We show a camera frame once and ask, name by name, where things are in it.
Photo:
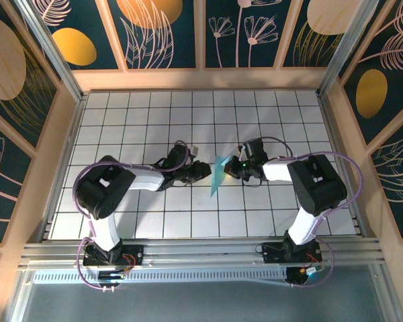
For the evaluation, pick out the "light blue paper sheet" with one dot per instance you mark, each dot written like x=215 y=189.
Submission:
x=218 y=174

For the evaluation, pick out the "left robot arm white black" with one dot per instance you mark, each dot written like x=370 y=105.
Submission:
x=144 y=177

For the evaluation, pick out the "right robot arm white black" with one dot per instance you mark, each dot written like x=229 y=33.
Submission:
x=277 y=171

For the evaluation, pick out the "black round electronics module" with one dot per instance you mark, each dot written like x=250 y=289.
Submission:
x=299 y=276

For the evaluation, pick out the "black rectangular electronics module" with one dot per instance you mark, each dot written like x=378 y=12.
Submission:
x=111 y=276

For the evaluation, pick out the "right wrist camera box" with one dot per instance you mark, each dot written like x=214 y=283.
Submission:
x=242 y=152

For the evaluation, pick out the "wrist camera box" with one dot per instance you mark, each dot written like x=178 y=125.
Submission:
x=194 y=150
x=242 y=152

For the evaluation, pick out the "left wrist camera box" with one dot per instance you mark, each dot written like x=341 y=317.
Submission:
x=194 y=150

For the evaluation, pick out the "aluminium mounting rail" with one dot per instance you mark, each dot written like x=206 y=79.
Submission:
x=201 y=251

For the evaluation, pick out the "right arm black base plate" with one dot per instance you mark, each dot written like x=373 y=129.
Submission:
x=272 y=251

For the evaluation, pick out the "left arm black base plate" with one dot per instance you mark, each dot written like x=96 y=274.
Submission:
x=134 y=253

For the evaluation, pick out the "aluminium corner post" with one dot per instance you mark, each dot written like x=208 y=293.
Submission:
x=342 y=50
x=53 y=57

